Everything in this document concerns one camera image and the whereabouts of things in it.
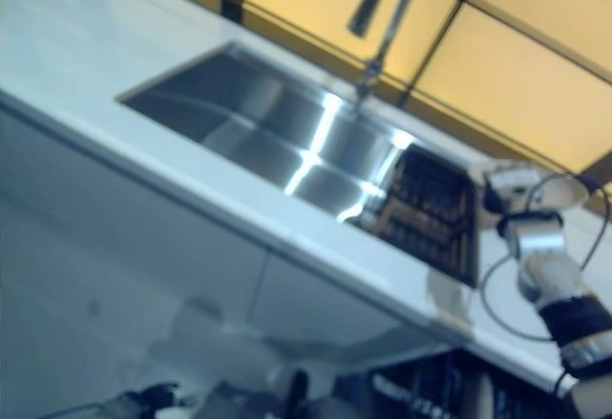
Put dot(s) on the wide white cabinet door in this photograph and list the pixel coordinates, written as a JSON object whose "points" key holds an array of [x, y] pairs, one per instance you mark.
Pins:
{"points": [[119, 247]]}

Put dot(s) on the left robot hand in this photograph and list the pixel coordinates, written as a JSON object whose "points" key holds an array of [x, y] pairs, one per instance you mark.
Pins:
{"points": [[148, 395]]}

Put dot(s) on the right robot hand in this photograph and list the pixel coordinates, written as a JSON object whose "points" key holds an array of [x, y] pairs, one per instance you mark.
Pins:
{"points": [[492, 201]]}

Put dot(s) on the narrow white cabinet door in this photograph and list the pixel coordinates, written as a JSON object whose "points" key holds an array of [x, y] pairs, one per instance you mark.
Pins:
{"points": [[325, 304]]}

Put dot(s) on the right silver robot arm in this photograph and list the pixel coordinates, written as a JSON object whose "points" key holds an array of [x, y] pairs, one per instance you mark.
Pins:
{"points": [[550, 271]]}

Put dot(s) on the chrome kitchen faucet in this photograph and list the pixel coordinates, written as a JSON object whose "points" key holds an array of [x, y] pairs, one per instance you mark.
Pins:
{"points": [[401, 7]]}

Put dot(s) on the stainless steel sink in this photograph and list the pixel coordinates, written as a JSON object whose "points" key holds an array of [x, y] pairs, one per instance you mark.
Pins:
{"points": [[239, 108]]}

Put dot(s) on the black dish drying rack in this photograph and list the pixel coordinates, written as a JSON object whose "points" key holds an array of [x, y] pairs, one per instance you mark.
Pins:
{"points": [[430, 208]]}

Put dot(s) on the robot left leg black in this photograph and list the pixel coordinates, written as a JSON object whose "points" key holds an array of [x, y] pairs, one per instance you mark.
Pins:
{"points": [[299, 388]]}

